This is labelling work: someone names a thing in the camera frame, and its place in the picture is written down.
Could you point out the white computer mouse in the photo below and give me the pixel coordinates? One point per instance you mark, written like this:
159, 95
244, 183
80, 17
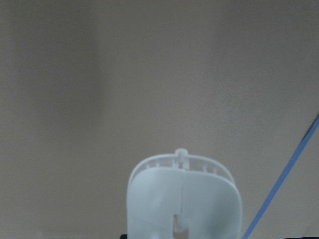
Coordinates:
182, 196

